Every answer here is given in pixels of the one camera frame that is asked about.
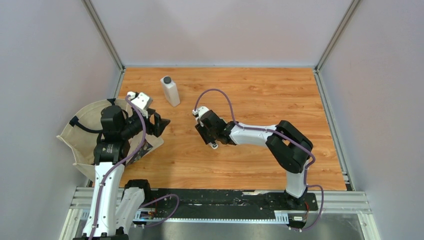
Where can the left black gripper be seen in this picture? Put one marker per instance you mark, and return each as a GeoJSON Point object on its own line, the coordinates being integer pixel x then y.
{"type": "Point", "coordinates": [160, 123]}

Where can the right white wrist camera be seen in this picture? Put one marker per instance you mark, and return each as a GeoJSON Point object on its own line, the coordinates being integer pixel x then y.
{"type": "Point", "coordinates": [198, 113]}

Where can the beige canvas tote bag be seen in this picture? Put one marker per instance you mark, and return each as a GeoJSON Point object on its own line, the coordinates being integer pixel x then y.
{"type": "Point", "coordinates": [82, 143]}

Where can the white bottle black cap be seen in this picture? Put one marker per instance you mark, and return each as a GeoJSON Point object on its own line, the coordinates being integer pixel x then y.
{"type": "Point", "coordinates": [170, 91]}

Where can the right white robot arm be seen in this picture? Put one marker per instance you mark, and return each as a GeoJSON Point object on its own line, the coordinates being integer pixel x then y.
{"type": "Point", "coordinates": [291, 149]}

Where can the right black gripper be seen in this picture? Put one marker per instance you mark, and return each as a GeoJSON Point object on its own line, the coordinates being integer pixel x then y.
{"type": "Point", "coordinates": [204, 126]}

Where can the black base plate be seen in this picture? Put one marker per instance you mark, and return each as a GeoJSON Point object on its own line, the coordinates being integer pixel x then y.
{"type": "Point", "coordinates": [227, 206]}

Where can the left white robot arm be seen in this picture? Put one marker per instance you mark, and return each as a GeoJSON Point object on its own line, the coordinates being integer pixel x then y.
{"type": "Point", "coordinates": [110, 219]}

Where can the aluminium frame rail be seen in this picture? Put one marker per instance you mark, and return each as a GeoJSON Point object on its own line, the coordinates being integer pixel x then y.
{"type": "Point", "coordinates": [93, 14]}

